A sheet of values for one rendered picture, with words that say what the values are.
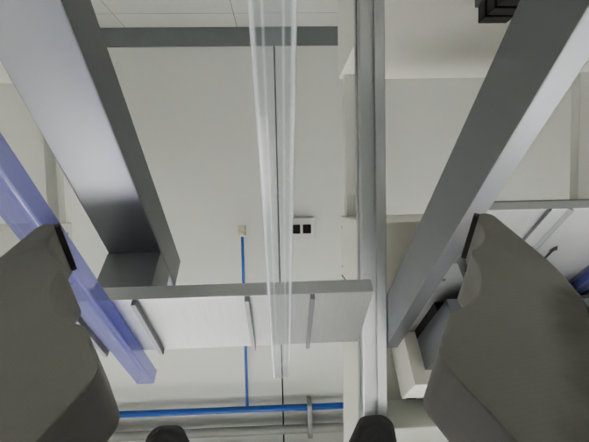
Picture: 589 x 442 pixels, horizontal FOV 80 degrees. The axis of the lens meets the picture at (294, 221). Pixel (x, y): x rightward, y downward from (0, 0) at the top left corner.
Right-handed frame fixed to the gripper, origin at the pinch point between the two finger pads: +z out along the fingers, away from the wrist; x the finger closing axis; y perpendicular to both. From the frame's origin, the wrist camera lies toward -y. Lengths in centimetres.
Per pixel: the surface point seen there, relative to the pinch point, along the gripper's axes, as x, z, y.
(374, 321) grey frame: 16, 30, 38
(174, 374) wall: -61, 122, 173
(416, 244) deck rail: 17.1, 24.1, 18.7
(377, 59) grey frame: 16, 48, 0
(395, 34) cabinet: 25, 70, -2
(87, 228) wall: -106, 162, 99
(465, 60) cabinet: 47, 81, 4
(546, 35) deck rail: 16.8, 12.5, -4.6
